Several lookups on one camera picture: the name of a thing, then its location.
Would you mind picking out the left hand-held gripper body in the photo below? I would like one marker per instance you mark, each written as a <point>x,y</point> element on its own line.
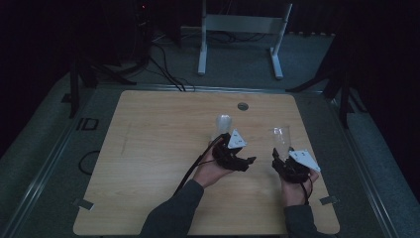
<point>231,155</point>

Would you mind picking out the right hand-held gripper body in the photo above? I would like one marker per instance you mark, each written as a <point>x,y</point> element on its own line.
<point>297,165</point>

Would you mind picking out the white ribbed plastic cup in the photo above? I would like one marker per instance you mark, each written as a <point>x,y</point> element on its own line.
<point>223,124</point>

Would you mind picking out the clear plastic cup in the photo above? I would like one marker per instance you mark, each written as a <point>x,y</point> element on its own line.
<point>281,140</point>

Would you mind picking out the person's left hand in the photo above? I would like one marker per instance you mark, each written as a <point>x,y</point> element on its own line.
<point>209,172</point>

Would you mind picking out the person's right hand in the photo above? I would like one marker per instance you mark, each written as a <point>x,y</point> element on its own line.
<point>295,193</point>

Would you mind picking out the grey tape strip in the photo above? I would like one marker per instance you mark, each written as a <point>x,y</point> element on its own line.
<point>84,204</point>
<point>329,200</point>

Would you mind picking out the black tripod stand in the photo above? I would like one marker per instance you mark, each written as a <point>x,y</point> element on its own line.
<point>343,95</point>
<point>74,86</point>

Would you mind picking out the white metal stand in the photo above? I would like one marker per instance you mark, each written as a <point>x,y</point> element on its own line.
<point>242,23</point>

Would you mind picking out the black rectangular floor bracket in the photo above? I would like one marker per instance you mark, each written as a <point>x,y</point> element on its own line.
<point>87,124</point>

